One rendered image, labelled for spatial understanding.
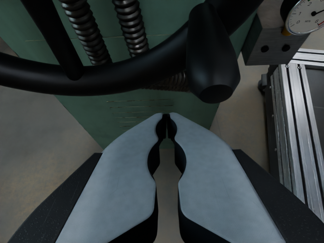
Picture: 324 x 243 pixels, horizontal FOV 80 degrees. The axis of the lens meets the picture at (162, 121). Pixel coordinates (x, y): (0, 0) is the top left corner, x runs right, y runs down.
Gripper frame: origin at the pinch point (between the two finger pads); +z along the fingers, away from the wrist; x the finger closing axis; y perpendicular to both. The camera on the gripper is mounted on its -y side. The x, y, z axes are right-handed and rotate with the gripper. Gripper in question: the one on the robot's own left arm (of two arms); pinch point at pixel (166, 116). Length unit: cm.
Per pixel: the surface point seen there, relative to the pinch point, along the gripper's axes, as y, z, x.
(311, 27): -2.0, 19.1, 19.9
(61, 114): 40, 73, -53
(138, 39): -2.7, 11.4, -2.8
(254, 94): 36, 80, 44
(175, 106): 19.7, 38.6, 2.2
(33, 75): -1.1, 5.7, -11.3
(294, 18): -3.2, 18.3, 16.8
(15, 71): -1.6, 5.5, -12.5
